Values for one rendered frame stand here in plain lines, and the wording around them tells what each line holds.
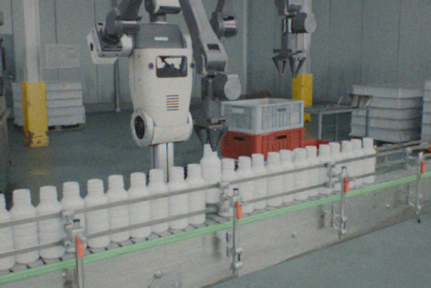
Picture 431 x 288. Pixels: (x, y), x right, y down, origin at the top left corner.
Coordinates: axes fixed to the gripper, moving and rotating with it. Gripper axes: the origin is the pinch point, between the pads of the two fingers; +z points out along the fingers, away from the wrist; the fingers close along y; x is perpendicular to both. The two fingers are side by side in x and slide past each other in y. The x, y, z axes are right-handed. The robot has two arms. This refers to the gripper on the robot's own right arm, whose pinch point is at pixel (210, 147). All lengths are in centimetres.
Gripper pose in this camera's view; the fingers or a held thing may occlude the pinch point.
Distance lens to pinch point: 143.7
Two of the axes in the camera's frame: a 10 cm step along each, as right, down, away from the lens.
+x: 8.0, -1.0, 5.9
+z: -0.1, 9.8, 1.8
